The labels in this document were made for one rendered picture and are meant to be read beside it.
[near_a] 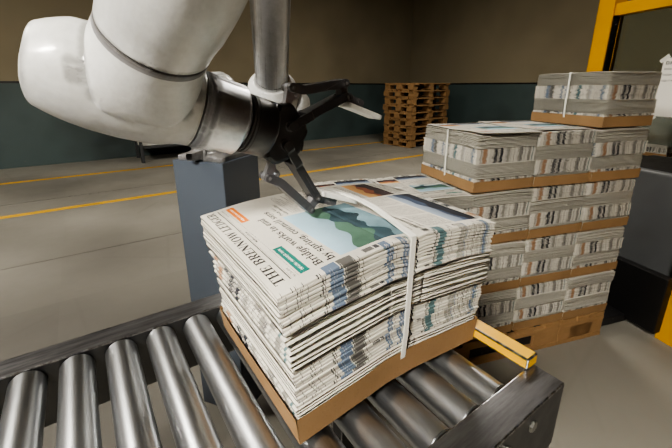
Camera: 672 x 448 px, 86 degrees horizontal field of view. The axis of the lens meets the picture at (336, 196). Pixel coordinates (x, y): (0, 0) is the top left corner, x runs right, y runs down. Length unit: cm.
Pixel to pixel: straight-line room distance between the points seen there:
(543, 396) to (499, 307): 119
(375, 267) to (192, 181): 91
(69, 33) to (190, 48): 11
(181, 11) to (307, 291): 29
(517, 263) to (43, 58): 167
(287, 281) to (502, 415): 36
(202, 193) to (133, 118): 88
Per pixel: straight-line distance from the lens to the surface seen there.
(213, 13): 33
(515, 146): 157
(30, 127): 756
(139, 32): 34
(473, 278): 65
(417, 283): 54
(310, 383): 50
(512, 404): 64
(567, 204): 186
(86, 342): 81
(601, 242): 210
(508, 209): 164
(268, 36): 103
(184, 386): 65
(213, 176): 122
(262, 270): 44
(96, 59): 39
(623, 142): 200
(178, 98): 39
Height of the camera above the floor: 123
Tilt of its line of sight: 17 degrees down
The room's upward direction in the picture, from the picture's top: straight up
